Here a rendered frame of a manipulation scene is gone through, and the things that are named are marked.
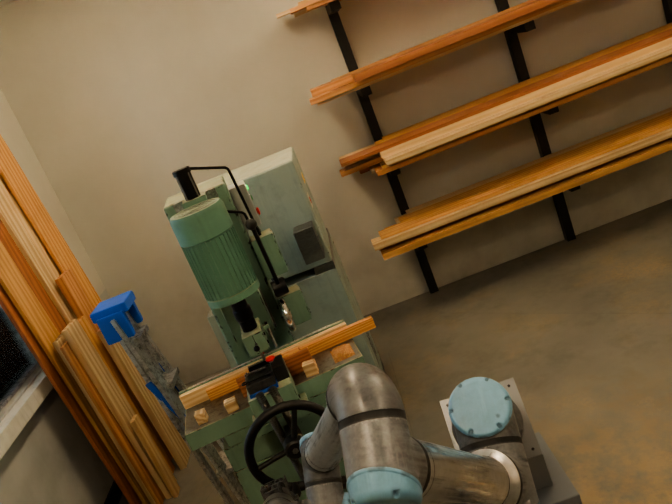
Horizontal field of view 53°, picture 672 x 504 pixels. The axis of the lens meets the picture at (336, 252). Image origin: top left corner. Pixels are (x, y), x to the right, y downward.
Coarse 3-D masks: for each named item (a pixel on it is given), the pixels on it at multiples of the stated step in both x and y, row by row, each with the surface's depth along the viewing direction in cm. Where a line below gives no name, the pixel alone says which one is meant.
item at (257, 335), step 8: (256, 320) 225; (240, 328) 224; (256, 328) 218; (248, 336) 214; (256, 336) 215; (264, 336) 215; (248, 344) 215; (264, 344) 216; (248, 352) 215; (256, 352) 216
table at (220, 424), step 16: (320, 352) 224; (320, 368) 213; (336, 368) 210; (304, 384) 209; (320, 384) 210; (208, 400) 222; (240, 400) 214; (192, 416) 216; (224, 416) 207; (240, 416) 208; (304, 416) 201; (192, 432) 206; (208, 432) 207; (224, 432) 208; (192, 448) 207
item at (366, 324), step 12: (360, 324) 225; (372, 324) 226; (324, 336) 225; (336, 336) 224; (348, 336) 225; (300, 348) 223; (312, 348) 224; (324, 348) 224; (216, 384) 222; (228, 384) 221; (216, 396) 221
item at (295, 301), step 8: (288, 288) 240; (296, 288) 237; (280, 296) 235; (288, 296) 235; (296, 296) 235; (288, 304) 235; (296, 304) 236; (304, 304) 236; (296, 312) 237; (304, 312) 237; (296, 320) 237; (304, 320) 238
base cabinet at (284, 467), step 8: (272, 456) 213; (272, 464) 213; (280, 464) 214; (288, 464) 214; (240, 472) 212; (248, 472) 212; (264, 472) 214; (272, 472) 214; (280, 472) 215; (288, 472) 215; (296, 472) 216; (344, 472) 219; (240, 480) 213; (248, 480) 213; (256, 480) 214; (288, 480) 216; (296, 480) 216; (248, 488) 214; (256, 488) 214; (248, 496) 214; (256, 496) 215; (304, 496) 218
